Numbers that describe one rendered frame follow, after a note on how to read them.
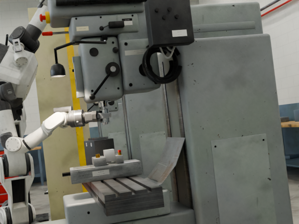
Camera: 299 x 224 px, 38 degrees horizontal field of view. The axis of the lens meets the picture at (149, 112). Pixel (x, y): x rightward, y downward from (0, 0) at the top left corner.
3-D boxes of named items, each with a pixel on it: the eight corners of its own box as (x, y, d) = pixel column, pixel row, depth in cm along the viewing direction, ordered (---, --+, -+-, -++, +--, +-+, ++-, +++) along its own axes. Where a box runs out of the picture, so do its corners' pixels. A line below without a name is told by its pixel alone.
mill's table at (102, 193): (106, 216, 167) (103, 195, 167) (79, 182, 287) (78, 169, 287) (164, 206, 172) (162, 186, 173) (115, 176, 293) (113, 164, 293)
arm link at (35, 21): (60, 6, 272) (42, 36, 267) (42, -7, 266) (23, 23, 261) (66, 2, 262) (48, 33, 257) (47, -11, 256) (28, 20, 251)
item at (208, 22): (119, 47, 218) (115, 7, 218) (113, 55, 240) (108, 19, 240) (265, 37, 237) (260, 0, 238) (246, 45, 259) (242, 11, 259)
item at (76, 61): (77, 97, 221) (72, 56, 222) (76, 98, 225) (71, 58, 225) (85, 97, 222) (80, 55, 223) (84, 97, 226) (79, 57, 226)
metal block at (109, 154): (105, 162, 221) (104, 150, 221) (104, 161, 227) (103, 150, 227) (115, 161, 222) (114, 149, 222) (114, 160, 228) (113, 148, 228)
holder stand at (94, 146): (97, 173, 251) (93, 138, 252) (86, 170, 272) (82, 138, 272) (117, 170, 256) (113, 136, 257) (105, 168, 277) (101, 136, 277)
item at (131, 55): (125, 91, 217) (119, 39, 217) (117, 95, 240) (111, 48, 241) (162, 87, 221) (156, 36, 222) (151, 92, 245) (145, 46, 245)
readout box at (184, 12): (153, 44, 194) (147, -2, 195) (148, 48, 203) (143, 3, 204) (195, 41, 199) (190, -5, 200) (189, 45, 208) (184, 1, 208)
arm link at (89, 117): (95, 107, 220) (71, 109, 221) (97, 126, 220) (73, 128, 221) (99, 107, 233) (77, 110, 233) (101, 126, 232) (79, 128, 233)
